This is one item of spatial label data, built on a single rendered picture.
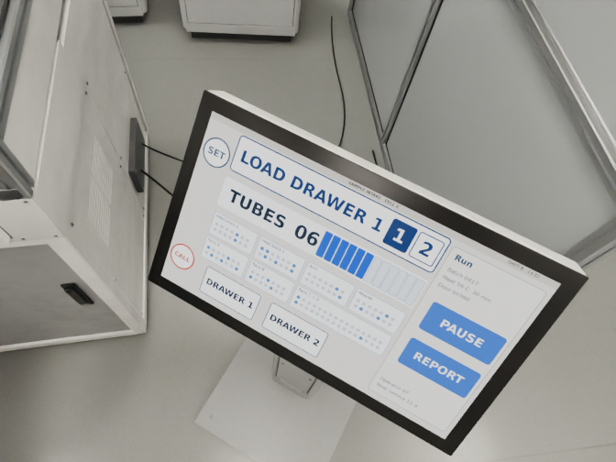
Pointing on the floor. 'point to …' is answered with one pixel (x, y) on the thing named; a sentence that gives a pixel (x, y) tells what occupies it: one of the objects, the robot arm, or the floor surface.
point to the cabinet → (89, 219)
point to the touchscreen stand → (275, 409)
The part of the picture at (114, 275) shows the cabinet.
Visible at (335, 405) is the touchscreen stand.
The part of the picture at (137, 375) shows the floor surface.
